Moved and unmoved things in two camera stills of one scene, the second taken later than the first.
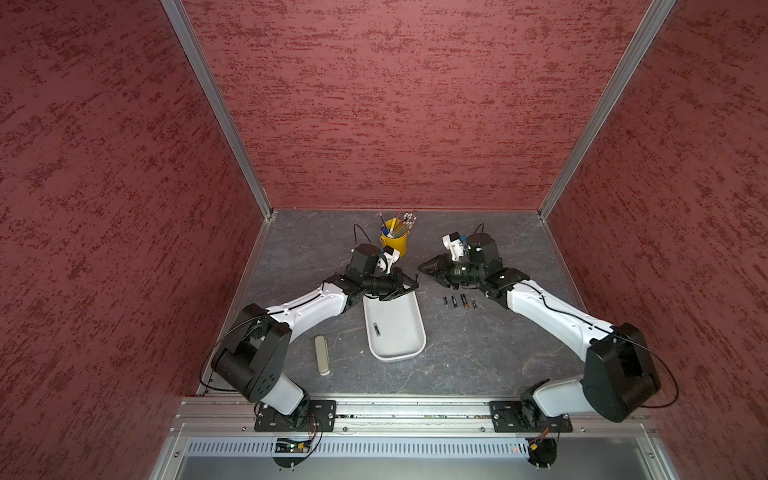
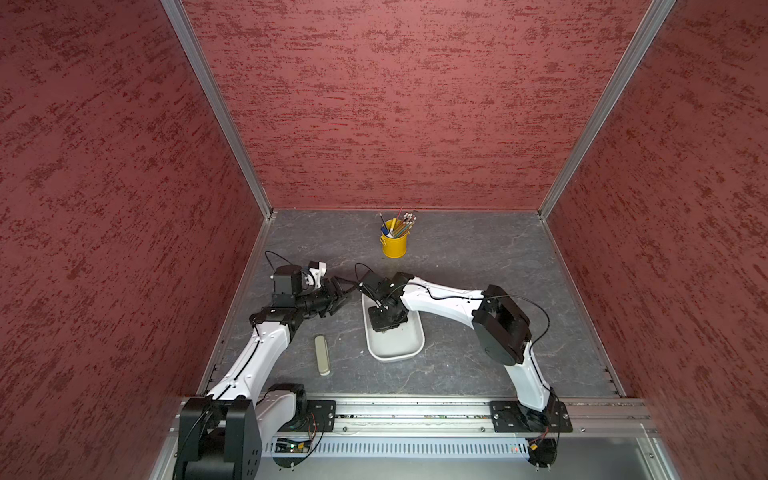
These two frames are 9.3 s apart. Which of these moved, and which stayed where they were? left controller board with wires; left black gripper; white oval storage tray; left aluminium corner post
Moved: left black gripper
Stayed: left controller board with wires; white oval storage tray; left aluminium corner post
